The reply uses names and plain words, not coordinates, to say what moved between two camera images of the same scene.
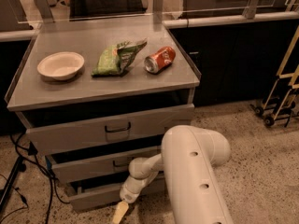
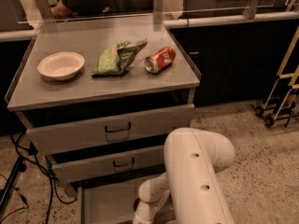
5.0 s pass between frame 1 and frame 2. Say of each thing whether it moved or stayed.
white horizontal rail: stayed
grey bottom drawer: moved
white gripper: moved
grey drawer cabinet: stayed
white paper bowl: stayed
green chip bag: stayed
